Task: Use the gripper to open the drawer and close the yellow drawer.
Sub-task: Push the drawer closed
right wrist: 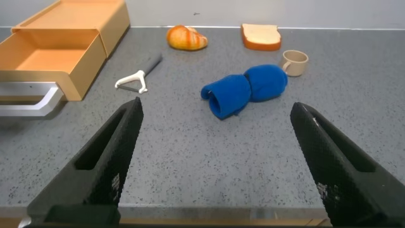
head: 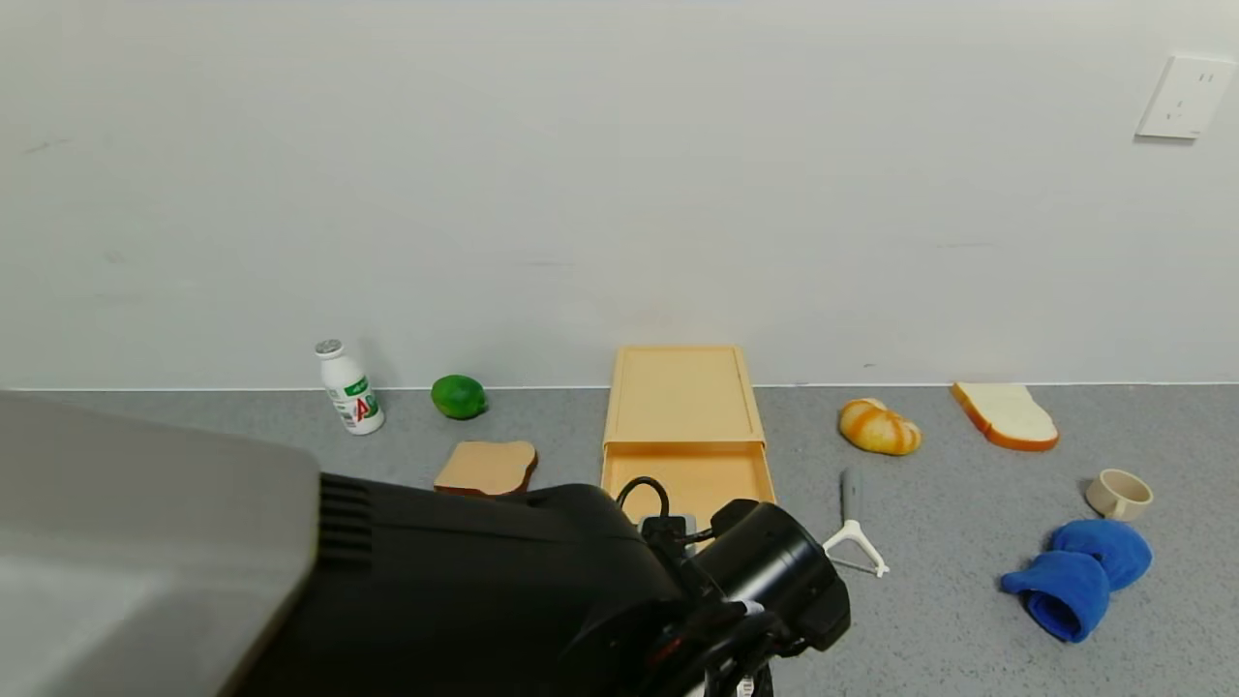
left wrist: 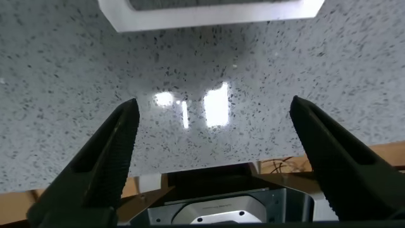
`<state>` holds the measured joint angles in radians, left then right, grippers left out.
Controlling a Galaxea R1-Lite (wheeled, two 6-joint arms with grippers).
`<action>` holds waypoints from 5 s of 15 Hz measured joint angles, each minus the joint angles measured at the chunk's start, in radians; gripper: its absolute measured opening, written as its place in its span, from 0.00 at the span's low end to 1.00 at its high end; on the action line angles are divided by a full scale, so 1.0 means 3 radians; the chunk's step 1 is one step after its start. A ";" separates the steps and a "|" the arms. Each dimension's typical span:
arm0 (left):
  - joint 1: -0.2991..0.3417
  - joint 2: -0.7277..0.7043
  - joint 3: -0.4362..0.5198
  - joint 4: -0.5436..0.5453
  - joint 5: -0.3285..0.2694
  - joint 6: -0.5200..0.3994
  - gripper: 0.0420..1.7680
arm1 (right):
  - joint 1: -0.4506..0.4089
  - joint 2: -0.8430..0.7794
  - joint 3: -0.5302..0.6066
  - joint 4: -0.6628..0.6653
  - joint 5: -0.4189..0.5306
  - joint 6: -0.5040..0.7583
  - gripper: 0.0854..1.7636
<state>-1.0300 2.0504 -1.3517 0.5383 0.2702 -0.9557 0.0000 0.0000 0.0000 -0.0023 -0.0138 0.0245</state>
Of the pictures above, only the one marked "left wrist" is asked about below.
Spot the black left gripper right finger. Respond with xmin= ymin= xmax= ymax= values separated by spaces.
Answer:
xmin=289 ymin=95 xmax=405 ymax=222

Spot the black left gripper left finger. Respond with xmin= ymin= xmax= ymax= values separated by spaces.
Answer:
xmin=27 ymin=98 xmax=140 ymax=228

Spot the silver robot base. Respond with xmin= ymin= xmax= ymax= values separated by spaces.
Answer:
xmin=129 ymin=186 xmax=317 ymax=226

